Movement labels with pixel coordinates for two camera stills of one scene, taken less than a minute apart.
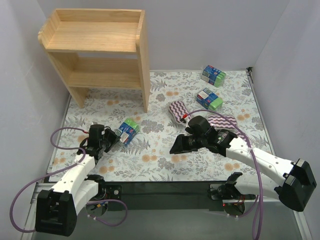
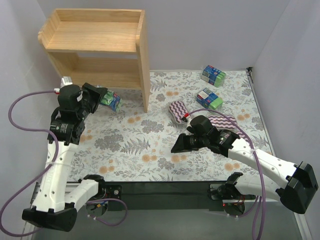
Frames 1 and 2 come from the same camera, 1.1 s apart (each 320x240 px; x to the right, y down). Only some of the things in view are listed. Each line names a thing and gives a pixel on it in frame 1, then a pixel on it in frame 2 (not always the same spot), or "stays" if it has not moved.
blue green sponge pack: [128, 130] → [112, 99]
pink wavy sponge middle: [220, 122] stays
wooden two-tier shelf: [68, 31] stays
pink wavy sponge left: [177, 109] stays
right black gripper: [186, 143] stays
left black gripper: [107, 141] → [93, 96]
